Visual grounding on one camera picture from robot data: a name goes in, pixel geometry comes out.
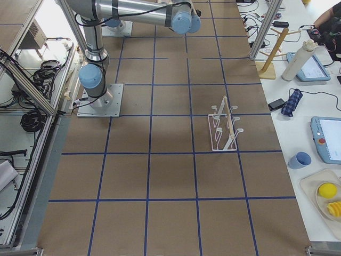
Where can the blue teach pendant far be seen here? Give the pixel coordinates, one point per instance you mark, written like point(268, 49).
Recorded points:
point(313, 71)

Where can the second robot arm base plate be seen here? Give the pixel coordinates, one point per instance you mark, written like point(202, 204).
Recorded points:
point(123, 30)

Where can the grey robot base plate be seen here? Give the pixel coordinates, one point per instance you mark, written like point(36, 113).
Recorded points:
point(112, 104)

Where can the yellow sliced toy fruit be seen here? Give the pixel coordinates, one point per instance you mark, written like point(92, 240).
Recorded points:
point(334, 208)

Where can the blue teach pendant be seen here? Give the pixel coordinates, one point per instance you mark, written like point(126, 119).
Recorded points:
point(313, 71)
point(326, 135)

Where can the blue cup on side table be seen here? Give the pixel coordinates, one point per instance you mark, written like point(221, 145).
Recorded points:
point(299, 160)

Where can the aluminium frame post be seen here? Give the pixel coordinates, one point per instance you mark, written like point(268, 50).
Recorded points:
point(269, 17)

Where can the white insulated bottle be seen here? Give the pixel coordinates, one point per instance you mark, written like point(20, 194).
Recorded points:
point(300, 58)

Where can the yellow toy lemon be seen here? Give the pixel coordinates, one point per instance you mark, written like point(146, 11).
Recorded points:
point(327, 190)

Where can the black power adapter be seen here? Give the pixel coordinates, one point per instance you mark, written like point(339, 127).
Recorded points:
point(277, 104)

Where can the wooden mug tree stand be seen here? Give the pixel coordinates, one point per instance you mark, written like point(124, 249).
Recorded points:
point(266, 69)

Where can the white wire cup rack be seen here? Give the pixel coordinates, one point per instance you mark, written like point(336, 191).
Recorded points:
point(223, 134)

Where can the beige tray with fruit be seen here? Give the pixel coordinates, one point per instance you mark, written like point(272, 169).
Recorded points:
point(310, 187)

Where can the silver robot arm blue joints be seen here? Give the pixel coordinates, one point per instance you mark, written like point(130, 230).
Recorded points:
point(180, 16)

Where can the person in black clothes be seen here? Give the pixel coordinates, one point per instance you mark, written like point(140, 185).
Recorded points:
point(328, 25)

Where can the blue teach pendant near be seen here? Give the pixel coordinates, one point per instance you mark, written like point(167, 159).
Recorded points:
point(326, 135)

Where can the folded blue plaid umbrella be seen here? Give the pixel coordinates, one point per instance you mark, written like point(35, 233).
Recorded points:
point(292, 102)

